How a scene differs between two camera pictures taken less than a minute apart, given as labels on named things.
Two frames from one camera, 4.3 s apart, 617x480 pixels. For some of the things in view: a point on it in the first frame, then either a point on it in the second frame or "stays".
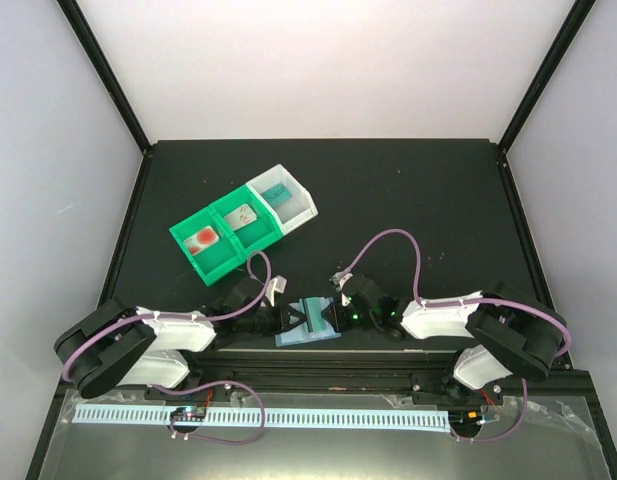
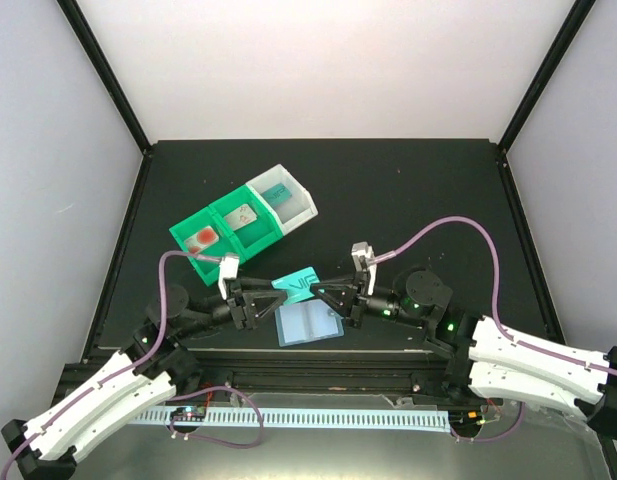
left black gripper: (279, 324) to (246, 312)
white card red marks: (241, 217) stays
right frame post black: (577, 17) stays
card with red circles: (201, 240) stays
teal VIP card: (312, 307) to (297, 285)
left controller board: (189, 413) stays
